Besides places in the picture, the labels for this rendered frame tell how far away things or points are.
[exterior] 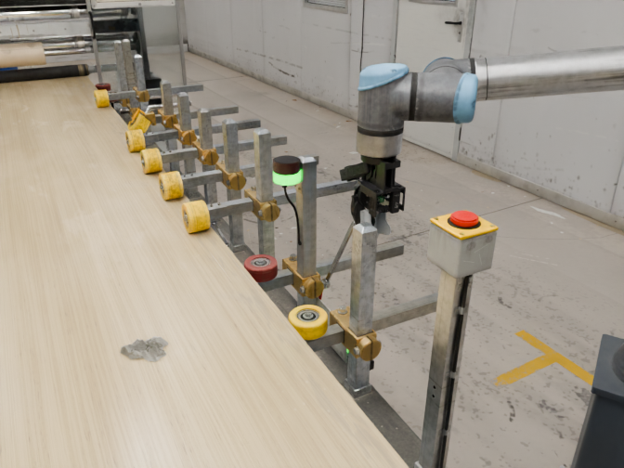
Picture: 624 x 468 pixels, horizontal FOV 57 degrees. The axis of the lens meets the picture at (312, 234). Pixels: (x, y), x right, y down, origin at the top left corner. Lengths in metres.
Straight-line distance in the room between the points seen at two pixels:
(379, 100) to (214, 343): 0.55
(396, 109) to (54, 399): 0.78
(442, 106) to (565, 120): 3.10
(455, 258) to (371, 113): 0.37
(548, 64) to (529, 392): 1.56
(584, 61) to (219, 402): 0.93
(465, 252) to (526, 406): 1.65
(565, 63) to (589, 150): 2.85
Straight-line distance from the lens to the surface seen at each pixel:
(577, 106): 4.10
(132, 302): 1.29
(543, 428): 2.38
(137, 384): 1.07
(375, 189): 1.14
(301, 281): 1.38
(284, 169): 1.23
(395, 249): 1.55
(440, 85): 1.09
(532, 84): 1.24
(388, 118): 1.09
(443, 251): 0.85
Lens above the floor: 1.58
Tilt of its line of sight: 27 degrees down
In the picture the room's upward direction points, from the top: straight up
